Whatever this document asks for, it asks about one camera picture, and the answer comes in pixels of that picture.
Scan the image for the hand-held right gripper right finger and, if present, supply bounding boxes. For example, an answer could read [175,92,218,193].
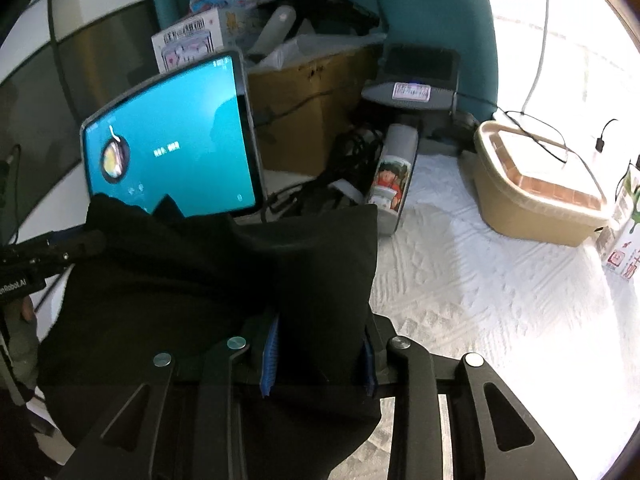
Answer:
[360,314,578,480]

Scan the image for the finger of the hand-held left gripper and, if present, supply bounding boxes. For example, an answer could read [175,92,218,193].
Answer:
[0,229,107,275]

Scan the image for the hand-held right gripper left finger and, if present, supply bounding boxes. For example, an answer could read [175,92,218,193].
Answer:
[56,314,282,480]

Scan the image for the black pants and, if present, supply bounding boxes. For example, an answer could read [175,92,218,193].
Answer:
[37,192,385,480]

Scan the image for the tablet with teal screen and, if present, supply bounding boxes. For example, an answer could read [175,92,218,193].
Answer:
[80,49,267,219]

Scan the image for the printed spray can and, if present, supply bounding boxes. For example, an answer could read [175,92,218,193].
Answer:
[364,123,419,237]

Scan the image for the beige lidded container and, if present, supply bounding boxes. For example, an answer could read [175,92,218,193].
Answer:
[472,119,614,249]

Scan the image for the brown cardboard box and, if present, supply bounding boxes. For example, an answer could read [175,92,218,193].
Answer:
[246,41,385,177]

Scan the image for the white printed box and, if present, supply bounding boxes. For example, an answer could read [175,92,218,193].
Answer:
[151,7,263,74]

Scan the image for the grey label printer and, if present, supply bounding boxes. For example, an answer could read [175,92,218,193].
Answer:
[360,44,462,112]

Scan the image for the blue curtain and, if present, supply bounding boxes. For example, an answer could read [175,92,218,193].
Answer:
[149,0,502,122]

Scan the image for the bundle of black cables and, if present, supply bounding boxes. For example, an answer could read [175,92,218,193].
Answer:
[262,126,383,223]

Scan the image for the thin black charging cable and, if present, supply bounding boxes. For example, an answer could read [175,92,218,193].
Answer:
[491,107,619,164]

